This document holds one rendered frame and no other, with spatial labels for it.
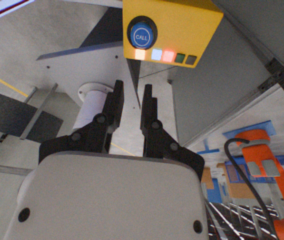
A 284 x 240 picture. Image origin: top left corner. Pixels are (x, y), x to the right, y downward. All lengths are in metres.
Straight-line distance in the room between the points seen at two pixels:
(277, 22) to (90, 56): 0.65
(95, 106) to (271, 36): 0.69
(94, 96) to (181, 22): 0.37
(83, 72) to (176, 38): 0.34
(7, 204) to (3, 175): 0.32
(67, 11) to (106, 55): 1.16
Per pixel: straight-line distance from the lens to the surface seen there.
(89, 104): 0.47
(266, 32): 0.69
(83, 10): 1.48
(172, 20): 0.24
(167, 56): 0.26
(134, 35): 0.24
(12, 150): 2.16
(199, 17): 0.25
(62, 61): 0.49
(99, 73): 0.46
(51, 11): 1.63
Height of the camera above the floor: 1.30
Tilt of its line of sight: 31 degrees down
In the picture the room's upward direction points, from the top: 176 degrees counter-clockwise
